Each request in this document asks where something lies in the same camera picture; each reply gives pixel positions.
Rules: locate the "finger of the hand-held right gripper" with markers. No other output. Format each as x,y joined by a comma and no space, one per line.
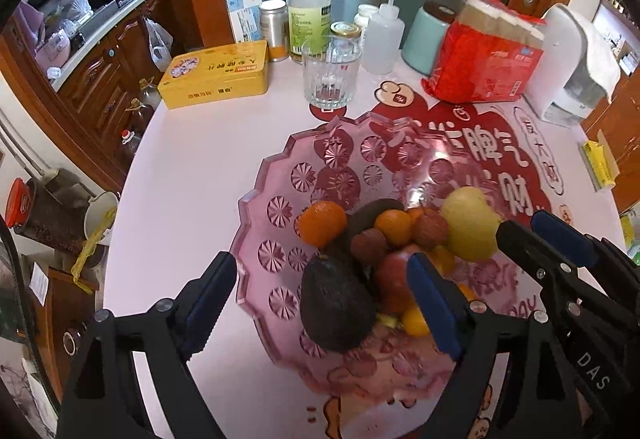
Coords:
562,234
520,241

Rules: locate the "clear drinking glass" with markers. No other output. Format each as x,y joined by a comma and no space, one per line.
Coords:
330,79

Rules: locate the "dark green avocado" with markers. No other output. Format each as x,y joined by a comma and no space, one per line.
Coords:
335,309

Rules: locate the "white squeeze bottle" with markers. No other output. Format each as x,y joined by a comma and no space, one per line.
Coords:
382,39

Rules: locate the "small jar gold lid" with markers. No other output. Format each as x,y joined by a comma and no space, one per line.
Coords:
345,29

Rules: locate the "small yellow-orange tangerine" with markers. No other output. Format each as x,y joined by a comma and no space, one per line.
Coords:
442,260
415,323

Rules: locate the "white pill bottle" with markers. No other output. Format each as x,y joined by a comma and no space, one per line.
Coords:
365,16

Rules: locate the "glass bottle green label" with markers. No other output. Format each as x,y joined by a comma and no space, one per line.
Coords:
307,19

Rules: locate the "wooden kitchen cabinet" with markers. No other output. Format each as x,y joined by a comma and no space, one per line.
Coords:
100,79

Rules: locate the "red apple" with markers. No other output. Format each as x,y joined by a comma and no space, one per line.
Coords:
395,284

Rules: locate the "red lidded container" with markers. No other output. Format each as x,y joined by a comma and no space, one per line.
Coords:
20,201

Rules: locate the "yellow tin box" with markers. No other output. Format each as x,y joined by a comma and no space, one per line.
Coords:
215,74

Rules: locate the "pink glass fruit bowl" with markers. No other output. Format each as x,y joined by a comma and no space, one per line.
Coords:
280,239

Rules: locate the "teal canister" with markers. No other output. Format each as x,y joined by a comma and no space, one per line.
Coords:
425,39

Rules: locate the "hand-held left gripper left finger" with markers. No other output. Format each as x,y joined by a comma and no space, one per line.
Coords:
210,304

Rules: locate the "white enamel pot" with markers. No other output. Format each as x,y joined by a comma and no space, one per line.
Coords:
100,216

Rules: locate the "dark brown banana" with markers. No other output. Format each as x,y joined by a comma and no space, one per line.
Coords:
372,214

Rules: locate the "white plastic bag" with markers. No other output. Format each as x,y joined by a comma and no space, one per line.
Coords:
159,46

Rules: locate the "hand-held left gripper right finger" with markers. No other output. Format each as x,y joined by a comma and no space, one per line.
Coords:
432,304

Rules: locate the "wooden wall cabinet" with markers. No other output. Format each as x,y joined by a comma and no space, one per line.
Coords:
622,119

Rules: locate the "cooking oil bottle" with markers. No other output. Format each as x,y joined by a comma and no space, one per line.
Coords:
146,94
132,139

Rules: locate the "yellow pear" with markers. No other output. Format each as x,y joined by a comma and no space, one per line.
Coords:
470,224

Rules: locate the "red lychee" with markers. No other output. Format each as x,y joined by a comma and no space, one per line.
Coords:
369,246
430,230

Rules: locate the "silver metal can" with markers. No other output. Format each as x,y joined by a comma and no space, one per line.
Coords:
273,29

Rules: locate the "red snack bag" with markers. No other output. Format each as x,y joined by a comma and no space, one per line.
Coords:
475,64

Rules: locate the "blue white carton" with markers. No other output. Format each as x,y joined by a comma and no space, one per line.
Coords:
242,11

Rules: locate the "white countertop appliance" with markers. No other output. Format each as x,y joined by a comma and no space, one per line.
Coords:
545,69

